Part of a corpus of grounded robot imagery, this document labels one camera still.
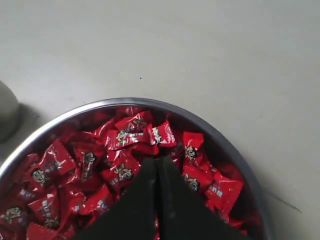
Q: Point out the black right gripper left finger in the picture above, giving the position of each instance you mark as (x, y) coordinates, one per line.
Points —
(133, 216)

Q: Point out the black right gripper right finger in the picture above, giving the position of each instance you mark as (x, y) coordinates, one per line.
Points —
(182, 214)

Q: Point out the stainless steel bowl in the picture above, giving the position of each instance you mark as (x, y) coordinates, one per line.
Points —
(72, 170)

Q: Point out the stainless steel cup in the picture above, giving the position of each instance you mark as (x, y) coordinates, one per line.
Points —
(9, 112)

